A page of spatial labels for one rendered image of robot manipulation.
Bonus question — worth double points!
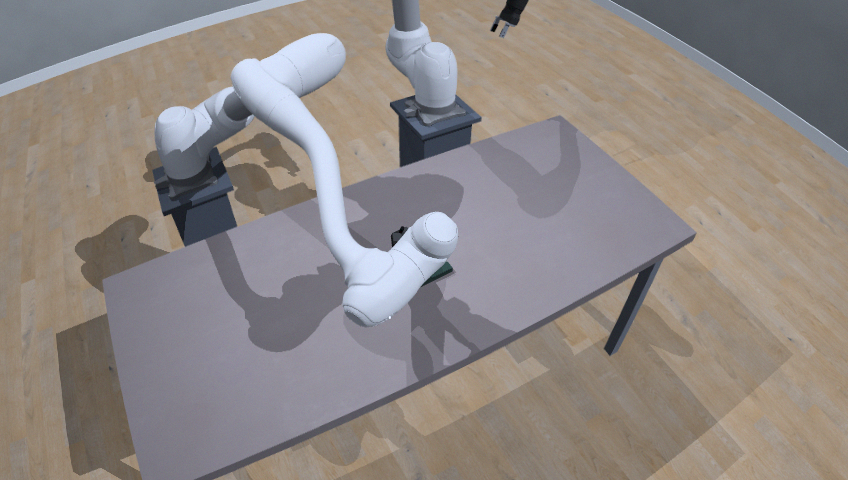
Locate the dark green keyboard base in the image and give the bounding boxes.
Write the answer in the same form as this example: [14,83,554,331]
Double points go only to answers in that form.
[421,262,453,287]

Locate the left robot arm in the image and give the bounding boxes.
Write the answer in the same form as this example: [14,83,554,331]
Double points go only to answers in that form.
[385,0,466,126]

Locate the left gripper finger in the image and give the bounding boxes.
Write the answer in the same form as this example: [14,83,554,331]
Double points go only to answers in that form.
[490,16,505,32]
[499,22,516,38]

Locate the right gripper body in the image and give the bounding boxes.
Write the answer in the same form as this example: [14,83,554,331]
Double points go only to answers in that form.
[391,226,409,247]

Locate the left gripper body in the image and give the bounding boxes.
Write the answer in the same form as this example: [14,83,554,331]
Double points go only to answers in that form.
[499,0,528,26]

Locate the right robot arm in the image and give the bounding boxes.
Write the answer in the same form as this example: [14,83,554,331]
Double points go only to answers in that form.
[154,33,458,327]

